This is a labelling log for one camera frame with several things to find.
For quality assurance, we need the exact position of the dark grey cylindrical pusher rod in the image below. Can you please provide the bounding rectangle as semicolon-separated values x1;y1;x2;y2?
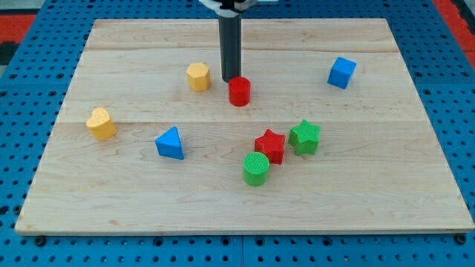
218;10;241;82

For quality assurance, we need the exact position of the white pusher mount bracket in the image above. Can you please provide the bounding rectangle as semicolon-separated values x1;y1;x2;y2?
199;0;278;17

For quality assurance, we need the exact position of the blue cube block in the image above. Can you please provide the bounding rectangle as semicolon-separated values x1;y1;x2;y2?
327;57;357;89

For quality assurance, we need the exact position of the blue triangle block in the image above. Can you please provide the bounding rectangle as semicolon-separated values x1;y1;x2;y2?
154;126;184;160

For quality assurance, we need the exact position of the yellow hexagon block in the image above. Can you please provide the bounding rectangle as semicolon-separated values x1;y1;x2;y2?
186;62;211;92

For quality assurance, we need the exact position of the red cylinder block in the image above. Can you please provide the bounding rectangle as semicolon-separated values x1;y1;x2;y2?
228;76;251;107

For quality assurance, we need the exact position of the red star block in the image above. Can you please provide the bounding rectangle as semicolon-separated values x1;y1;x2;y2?
254;129;286;165

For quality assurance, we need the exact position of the green star block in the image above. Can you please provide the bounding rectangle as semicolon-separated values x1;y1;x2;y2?
289;119;321;156

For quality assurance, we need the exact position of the green cylinder block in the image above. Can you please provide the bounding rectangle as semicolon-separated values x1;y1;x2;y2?
243;152;270;186

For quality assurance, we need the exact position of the light wooden board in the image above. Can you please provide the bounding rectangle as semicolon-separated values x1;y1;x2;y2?
16;19;474;236

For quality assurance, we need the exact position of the yellow heart block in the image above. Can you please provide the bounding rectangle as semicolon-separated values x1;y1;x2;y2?
86;108;117;140

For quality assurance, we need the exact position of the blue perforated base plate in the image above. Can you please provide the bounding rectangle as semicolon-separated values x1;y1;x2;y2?
1;0;474;266

